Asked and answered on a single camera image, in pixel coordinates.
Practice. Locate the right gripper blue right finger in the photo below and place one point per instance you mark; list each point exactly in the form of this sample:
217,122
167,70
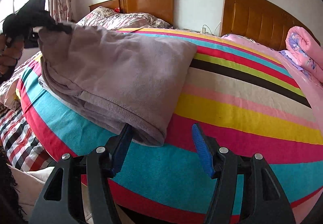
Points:
263,198

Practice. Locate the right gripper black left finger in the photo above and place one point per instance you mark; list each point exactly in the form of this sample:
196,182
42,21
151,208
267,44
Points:
61,201

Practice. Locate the lilac sweatpants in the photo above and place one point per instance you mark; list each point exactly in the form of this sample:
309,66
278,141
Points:
113,79

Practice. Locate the person's left hand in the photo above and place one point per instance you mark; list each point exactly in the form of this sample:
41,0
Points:
10,55

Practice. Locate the plaid checked bed sheet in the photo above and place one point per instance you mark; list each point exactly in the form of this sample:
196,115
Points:
21,146

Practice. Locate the rainbow striped blanket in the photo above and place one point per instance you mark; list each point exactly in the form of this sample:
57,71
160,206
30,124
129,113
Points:
248,102

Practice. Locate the left wooden headboard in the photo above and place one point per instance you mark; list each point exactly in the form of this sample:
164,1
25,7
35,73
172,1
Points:
162,9

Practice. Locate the wooden headboard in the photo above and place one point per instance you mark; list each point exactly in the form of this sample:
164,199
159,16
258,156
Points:
162,9
259,20

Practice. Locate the rolled pink floral quilt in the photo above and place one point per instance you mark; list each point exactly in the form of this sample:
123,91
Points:
305,50

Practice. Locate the right wooden headboard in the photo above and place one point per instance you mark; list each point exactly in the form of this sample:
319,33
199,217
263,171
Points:
259,20

